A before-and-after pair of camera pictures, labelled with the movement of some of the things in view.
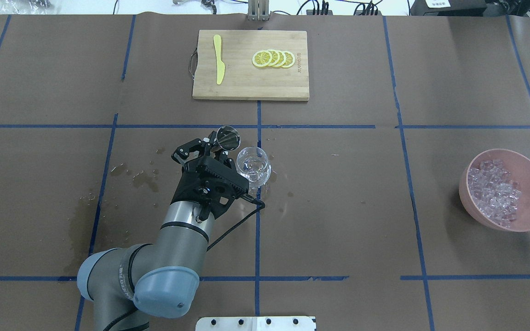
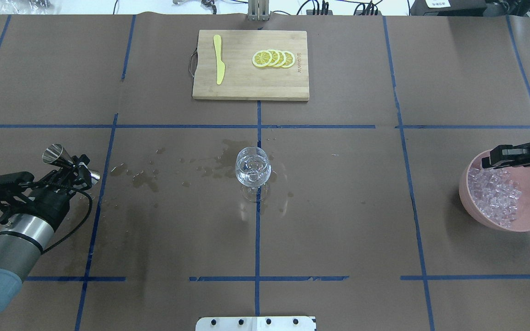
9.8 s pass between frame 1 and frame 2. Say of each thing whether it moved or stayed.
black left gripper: moved
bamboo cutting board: stayed
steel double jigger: moved
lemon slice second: stayed
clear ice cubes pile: stayed
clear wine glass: stayed
